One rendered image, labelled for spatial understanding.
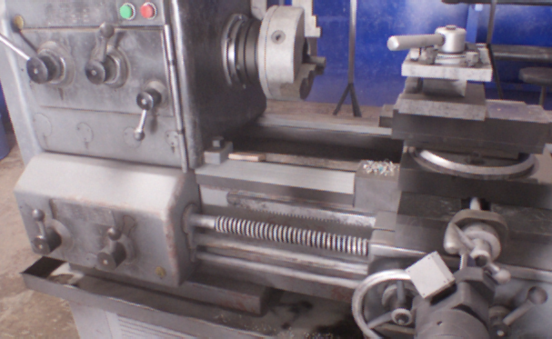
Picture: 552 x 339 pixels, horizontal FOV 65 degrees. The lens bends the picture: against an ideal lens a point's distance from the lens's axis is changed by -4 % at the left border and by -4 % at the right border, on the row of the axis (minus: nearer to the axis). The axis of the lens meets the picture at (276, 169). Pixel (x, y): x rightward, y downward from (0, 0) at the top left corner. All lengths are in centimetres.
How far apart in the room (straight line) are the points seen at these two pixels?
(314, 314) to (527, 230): 67
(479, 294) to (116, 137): 97
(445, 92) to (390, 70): 333
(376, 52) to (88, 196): 340
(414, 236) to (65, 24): 96
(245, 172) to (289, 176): 12
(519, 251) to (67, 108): 114
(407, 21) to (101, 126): 332
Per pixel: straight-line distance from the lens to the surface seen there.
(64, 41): 127
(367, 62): 431
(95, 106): 126
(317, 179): 110
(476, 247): 83
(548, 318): 105
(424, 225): 91
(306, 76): 116
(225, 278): 138
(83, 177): 131
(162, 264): 122
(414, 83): 98
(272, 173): 113
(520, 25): 426
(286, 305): 138
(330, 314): 135
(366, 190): 104
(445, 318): 57
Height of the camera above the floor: 133
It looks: 26 degrees down
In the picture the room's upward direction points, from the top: 2 degrees counter-clockwise
